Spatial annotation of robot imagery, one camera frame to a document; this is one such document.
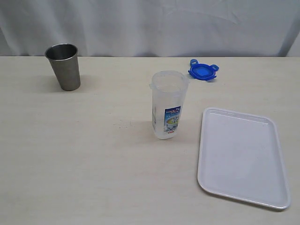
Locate clear tall plastic container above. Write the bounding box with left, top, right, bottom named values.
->
left=150, top=70, right=189, bottom=140

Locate blue container lid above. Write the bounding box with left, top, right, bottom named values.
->
left=188, top=59, right=219, bottom=81

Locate stainless steel cup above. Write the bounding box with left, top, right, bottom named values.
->
left=45, top=43, right=81, bottom=91

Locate white backdrop curtain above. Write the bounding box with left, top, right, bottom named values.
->
left=0, top=0, right=300, bottom=57

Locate white plastic tray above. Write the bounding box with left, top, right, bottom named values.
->
left=197, top=107, right=291, bottom=210

